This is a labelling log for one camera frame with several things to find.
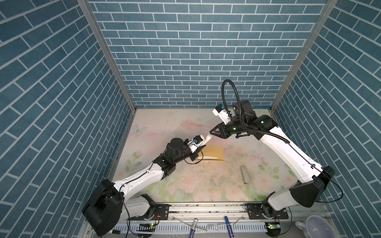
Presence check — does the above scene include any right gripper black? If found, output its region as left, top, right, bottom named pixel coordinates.
left=209, top=120, right=247, bottom=138

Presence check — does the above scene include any white glue stick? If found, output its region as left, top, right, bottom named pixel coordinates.
left=203, top=134, right=213, bottom=142

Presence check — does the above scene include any brown kraft envelope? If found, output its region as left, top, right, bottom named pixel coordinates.
left=196, top=146, right=224, bottom=161

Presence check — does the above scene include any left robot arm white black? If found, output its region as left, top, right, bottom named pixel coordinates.
left=82, top=135, right=211, bottom=237

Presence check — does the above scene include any blue white marker pen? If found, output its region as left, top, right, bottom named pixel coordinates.
left=188, top=219, right=198, bottom=238

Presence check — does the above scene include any left circuit board green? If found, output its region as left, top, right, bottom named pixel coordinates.
left=136, top=223, right=156, bottom=238

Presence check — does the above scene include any circuit board green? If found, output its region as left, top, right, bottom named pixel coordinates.
left=265, top=222, right=281, bottom=238
left=136, top=223, right=156, bottom=238

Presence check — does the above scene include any right circuit board green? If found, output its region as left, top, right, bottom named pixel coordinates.
left=265, top=222, right=281, bottom=238

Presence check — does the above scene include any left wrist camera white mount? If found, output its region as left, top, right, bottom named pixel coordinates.
left=187, top=135, right=204, bottom=146

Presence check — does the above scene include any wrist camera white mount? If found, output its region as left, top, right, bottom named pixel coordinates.
left=187, top=135, right=204, bottom=146
left=212, top=104, right=231, bottom=125

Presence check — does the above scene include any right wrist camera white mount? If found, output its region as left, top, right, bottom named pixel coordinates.
left=212, top=104, right=231, bottom=125

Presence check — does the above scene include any black corrugated cable conduit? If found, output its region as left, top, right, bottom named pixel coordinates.
left=221, top=79, right=291, bottom=145

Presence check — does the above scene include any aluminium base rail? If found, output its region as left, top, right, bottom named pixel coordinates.
left=104, top=202, right=333, bottom=238

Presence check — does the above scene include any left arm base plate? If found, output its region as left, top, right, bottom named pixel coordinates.
left=140, top=204, right=170, bottom=221

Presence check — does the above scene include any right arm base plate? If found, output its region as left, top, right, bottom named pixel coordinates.
left=244, top=202, right=289, bottom=220

